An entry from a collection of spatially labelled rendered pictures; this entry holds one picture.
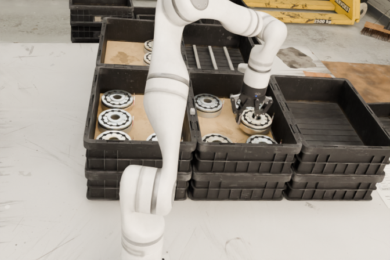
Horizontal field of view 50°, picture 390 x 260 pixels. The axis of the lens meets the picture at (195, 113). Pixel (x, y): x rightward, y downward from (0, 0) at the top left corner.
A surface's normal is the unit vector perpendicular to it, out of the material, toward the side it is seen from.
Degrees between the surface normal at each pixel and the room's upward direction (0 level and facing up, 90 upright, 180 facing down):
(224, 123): 0
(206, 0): 57
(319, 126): 0
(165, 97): 43
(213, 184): 90
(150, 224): 20
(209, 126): 0
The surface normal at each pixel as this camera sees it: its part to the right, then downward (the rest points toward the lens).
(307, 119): 0.12, -0.81
